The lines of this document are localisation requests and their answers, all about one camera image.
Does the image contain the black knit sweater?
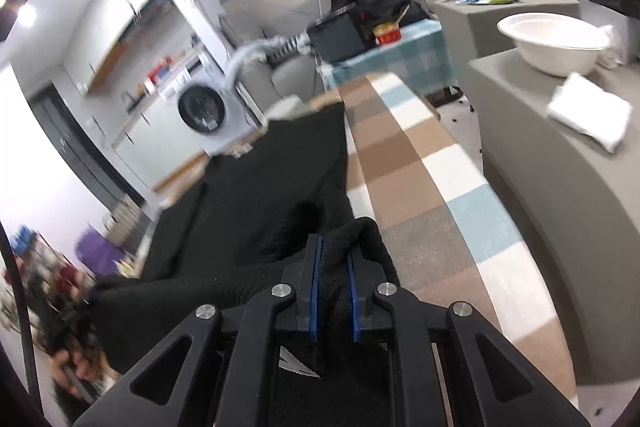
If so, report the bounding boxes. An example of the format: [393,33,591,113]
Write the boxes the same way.
[90,102,401,427]

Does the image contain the dark door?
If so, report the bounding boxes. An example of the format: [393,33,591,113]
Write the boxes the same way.
[27,84,146,208]

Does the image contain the shoe rack with shoes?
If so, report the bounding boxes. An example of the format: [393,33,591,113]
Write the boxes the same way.
[0,227,96,348]

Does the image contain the white washing machine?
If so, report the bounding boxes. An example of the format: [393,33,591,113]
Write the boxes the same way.
[160,57,261,158]

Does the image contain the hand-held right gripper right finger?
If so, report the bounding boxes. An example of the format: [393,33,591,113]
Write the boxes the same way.
[345,252,591,427]

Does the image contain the checked table blanket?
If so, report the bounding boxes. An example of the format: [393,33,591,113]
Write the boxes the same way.
[137,72,578,408]

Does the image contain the white round stool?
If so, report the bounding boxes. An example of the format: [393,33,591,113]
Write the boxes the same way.
[265,96,313,122]

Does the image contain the grey sofa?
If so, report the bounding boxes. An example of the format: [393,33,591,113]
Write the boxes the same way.
[240,52,331,118]

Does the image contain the clear plastic bag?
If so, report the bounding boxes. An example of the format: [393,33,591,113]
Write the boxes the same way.
[597,24,631,70]

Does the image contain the person's left hand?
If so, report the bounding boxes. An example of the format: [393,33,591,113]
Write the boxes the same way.
[50,347,108,408]

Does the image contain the light grey garment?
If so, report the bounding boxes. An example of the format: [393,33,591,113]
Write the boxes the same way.
[222,34,296,82]

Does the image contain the houndstooth cushion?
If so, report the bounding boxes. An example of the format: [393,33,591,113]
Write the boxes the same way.
[272,34,311,58]

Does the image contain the white wall cabinets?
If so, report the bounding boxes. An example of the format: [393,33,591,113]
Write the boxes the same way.
[70,0,176,95]

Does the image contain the purple bag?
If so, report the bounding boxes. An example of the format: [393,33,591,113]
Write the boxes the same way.
[75,229,128,278]

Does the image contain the woven laundry basket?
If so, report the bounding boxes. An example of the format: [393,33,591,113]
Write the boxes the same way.
[105,197,151,248]

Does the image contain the grey upholstered bed platform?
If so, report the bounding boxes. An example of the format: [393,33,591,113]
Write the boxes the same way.
[432,0,640,388]

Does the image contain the small table with teal cloth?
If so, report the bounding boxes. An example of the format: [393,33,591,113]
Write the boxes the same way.
[320,19,458,100]

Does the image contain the red bowl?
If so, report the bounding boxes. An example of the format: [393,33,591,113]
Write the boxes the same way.
[372,23,403,45]

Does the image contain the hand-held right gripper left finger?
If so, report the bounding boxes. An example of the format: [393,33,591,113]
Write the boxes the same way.
[72,234,323,427]

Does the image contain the white folded cloth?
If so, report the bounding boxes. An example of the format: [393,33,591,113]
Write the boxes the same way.
[546,73,633,154]

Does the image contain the white plastic basin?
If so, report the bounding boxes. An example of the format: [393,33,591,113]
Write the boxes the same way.
[496,13,612,76]

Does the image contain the white base cabinets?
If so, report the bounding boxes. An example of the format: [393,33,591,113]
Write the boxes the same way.
[112,97,211,188]

